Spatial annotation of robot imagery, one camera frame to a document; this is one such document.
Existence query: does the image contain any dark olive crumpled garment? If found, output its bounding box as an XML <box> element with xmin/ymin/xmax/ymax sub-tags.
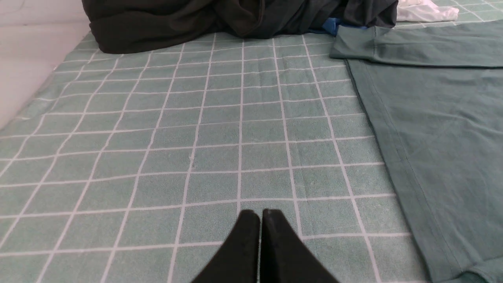
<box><xmin>82</xmin><ymin>0</ymin><xmax>309</xmax><ymax>54</ymax></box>

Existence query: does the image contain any green checkered tablecloth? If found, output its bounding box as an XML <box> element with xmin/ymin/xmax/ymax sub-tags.
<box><xmin>0</xmin><ymin>0</ymin><xmax>503</xmax><ymax>283</ymax></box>

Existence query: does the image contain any white crumpled garment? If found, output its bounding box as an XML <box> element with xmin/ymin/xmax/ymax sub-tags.
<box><xmin>397</xmin><ymin>0</ymin><xmax>459</xmax><ymax>22</ymax></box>

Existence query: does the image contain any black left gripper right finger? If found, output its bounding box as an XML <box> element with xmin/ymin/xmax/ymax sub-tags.
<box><xmin>260</xmin><ymin>209</ymin><xmax>338</xmax><ymax>283</ymax></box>

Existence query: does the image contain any dark green crumpled garment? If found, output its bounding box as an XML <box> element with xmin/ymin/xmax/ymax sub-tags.
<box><xmin>248</xmin><ymin>0</ymin><xmax>399</xmax><ymax>38</ymax></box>

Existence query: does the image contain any blue crumpled garment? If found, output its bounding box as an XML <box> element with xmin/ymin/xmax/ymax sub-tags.
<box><xmin>308</xmin><ymin>18</ymin><xmax>367</xmax><ymax>37</ymax></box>

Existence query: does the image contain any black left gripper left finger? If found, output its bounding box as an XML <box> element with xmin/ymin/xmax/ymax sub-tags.
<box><xmin>192</xmin><ymin>209</ymin><xmax>261</xmax><ymax>283</ymax></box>

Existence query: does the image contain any green long-sleeve top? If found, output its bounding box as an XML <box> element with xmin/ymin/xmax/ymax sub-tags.
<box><xmin>329</xmin><ymin>20</ymin><xmax>503</xmax><ymax>283</ymax></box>

